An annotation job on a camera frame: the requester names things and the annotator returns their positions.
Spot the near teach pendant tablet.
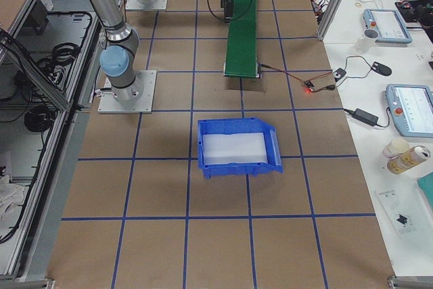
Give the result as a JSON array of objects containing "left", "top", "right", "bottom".
[{"left": 386, "top": 84, "right": 432, "bottom": 138}]

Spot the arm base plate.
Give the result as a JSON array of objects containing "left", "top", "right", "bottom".
[
  {"left": 126, "top": 0, "right": 168, "bottom": 12},
  {"left": 97, "top": 70, "right": 157, "bottom": 114}
]

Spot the white mug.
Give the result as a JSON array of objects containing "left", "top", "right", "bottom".
[{"left": 355, "top": 28, "right": 379, "bottom": 53}]

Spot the black computer mouse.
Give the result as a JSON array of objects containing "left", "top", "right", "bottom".
[{"left": 371, "top": 62, "right": 392, "bottom": 76}]

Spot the teach pendant tablet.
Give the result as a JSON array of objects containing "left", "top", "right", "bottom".
[
  {"left": 363, "top": 9, "right": 412, "bottom": 44},
  {"left": 386, "top": 84, "right": 432, "bottom": 138}
]

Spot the black power adapter brick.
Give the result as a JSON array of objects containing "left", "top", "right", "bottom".
[{"left": 352, "top": 108, "right": 378, "bottom": 127}]

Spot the small red-lit circuit board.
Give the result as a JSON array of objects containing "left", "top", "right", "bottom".
[{"left": 303, "top": 81, "right": 315, "bottom": 93}]

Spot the blue plastic bin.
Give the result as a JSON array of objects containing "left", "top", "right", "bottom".
[{"left": 197, "top": 117, "right": 283, "bottom": 179}]

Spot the yellow drink can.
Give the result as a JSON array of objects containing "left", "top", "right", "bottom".
[{"left": 387, "top": 146, "right": 430, "bottom": 175}]

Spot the green conveyor belt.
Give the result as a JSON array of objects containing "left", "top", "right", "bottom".
[{"left": 223, "top": 0, "right": 260, "bottom": 79}]

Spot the white foam sheet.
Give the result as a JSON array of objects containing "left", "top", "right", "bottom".
[{"left": 202, "top": 133, "right": 268, "bottom": 164}]

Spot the far teach pendant tablet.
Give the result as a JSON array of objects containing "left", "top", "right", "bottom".
[{"left": 363, "top": 9, "right": 412, "bottom": 44}]

